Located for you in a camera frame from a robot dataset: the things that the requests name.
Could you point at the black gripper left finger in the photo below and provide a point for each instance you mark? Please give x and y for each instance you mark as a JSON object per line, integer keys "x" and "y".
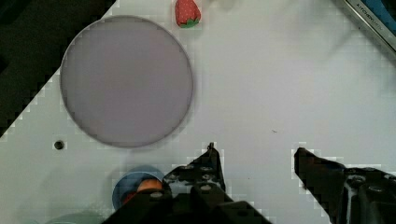
{"x": 192, "y": 194}

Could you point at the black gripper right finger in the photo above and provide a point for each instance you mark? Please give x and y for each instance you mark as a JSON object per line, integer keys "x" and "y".
{"x": 348, "y": 195}

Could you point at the black toaster oven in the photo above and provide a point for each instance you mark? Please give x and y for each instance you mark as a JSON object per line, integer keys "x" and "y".
{"x": 377, "y": 16}

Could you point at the orange toy fruit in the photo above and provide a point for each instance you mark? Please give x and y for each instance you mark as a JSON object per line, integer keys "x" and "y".
{"x": 150, "y": 184}

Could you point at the red toy fruit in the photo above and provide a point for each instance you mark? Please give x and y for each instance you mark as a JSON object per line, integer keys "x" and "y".
{"x": 128, "y": 197}

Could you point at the small blue bowl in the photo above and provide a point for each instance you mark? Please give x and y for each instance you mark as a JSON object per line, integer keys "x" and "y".
{"x": 130, "y": 182}

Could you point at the grey round plate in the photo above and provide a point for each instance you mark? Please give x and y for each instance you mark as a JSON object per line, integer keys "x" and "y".
{"x": 126, "y": 81}

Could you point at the red toy strawberry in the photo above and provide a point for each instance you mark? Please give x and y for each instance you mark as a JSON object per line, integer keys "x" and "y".
{"x": 187, "y": 13}

